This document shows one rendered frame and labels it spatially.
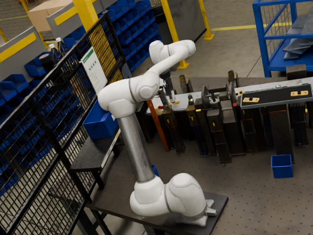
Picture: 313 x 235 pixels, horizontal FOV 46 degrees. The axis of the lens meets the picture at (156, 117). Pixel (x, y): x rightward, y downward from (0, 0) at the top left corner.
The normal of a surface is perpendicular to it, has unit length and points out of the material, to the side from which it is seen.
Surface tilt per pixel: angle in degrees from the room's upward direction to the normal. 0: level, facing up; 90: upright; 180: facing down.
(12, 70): 90
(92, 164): 0
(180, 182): 5
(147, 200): 67
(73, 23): 90
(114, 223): 0
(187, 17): 90
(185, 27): 90
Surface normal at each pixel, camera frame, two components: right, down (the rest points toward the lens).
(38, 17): -0.46, 0.60
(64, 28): 0.81, 0.07
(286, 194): -0.30, -0.80
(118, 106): -0.11, 0.33
